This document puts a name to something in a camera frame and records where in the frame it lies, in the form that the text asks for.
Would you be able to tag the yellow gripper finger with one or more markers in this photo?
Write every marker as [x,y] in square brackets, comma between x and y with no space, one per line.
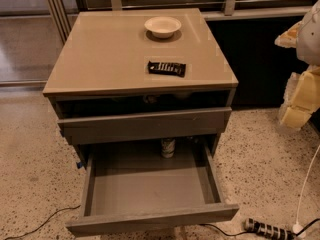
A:
[301,98]
[288,39]

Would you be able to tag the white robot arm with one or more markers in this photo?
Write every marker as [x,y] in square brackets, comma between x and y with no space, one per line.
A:
[308,41]

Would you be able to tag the closed grey top drawer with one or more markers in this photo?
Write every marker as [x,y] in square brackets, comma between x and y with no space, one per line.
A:
[155,125]

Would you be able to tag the small can in drawer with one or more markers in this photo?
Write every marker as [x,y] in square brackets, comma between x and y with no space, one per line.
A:
[167,147]

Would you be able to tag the grey drawer cabinet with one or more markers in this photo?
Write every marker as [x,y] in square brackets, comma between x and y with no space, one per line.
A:
[102,71]

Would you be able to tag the open grey middle drawer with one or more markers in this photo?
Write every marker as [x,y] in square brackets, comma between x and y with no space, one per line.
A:
[129,186]

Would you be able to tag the white ceramic bowl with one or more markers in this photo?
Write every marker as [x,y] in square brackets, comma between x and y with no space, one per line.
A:
[162,27]

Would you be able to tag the black power strip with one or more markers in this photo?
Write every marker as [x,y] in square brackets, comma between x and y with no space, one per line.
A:
[267,231]

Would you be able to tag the blue tape piece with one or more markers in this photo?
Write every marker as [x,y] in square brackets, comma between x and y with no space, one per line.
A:
[79,165]

